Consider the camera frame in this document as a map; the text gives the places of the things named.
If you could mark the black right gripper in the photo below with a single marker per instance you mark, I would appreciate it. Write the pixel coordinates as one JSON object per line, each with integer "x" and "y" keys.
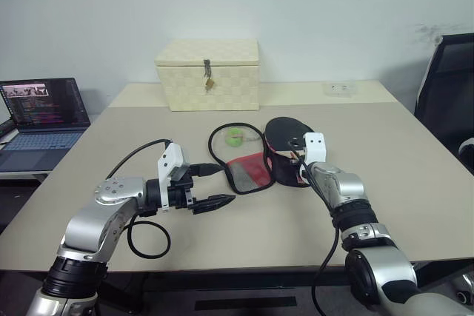
{"x": 296, "y": 147}

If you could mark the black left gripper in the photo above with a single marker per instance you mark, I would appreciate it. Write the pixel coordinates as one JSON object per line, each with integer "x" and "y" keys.
{"x": 180, "y": 187}

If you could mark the black table tennis paddle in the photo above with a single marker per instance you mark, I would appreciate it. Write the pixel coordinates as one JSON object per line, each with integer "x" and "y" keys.
{"x": 285, "y": 132}

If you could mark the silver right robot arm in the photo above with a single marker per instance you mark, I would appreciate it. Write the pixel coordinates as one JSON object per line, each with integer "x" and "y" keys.
{"x": 374, "y": 264}

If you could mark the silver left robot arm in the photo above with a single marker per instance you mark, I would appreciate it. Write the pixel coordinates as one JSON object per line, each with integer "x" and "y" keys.
{"x": 92, "y": 227}

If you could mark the black red paddle case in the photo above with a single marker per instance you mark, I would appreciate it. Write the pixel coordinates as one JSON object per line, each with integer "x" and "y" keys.
{"x": 244, "y": 171}

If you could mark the green ball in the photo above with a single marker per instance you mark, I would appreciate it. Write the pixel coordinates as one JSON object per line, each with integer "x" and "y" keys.
{"x": 234, "y": 137}

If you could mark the small brass padlock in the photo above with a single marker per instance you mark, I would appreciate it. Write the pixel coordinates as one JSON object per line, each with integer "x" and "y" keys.
{"x": 209, "y": 84}

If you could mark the cream woven lidded box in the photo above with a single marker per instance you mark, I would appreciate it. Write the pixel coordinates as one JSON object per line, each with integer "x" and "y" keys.
{"x": 211, "y": 79}

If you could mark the black office chair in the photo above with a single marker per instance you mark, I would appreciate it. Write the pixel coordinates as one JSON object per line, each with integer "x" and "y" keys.
{"x": 448, "y": 90}

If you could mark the open laptop computer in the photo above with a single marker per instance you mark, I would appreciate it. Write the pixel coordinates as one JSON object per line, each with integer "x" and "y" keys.
{"x": 40, "y": 123}

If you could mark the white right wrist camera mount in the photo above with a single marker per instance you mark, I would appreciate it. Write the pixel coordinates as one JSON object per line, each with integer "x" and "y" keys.
{"x": 315, "y": 147}

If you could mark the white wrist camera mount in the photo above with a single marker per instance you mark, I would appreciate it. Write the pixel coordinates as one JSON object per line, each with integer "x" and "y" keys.
{"x": 315, "y": 147}
{"x": 171, "y": 160}

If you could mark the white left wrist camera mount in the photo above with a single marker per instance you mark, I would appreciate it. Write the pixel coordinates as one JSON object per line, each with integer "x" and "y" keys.
{"x": 171, "y": 160}

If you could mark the black table frame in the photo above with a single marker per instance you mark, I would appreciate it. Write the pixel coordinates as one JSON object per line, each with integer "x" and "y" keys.
{"x": 207, "y": 275}

